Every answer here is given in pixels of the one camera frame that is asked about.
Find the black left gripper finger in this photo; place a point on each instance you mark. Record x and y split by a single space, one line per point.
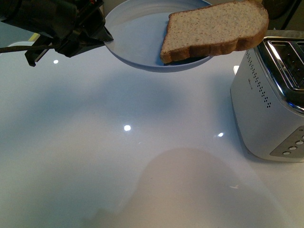
87 36

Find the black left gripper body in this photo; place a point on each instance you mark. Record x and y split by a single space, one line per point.
53 20

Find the light blue round plate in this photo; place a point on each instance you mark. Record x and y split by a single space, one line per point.
138 28

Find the slice of brown bread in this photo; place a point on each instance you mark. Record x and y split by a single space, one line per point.
214 30

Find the white two-slot toaster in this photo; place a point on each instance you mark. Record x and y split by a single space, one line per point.
267 95

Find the dark washing machine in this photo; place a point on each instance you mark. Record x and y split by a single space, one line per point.
285 14

